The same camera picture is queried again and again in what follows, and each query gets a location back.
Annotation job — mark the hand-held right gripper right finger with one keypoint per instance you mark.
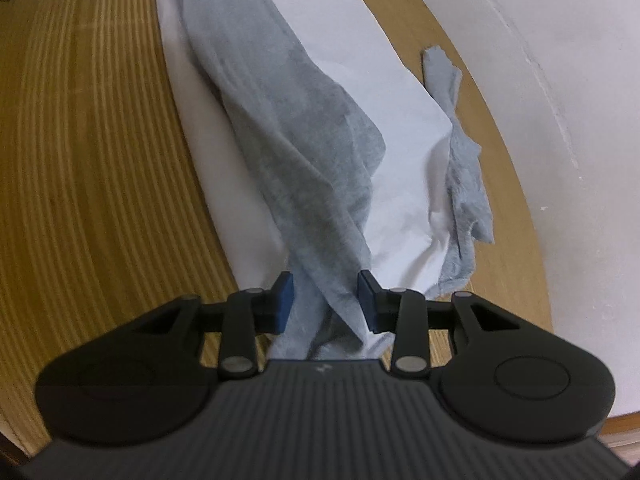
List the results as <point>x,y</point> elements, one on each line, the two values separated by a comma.
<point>367,305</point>

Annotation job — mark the grey and white shirt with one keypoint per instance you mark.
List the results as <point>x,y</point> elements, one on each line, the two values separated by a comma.
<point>310,160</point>

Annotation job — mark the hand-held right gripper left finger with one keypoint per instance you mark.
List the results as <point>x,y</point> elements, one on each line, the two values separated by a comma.
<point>282,305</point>

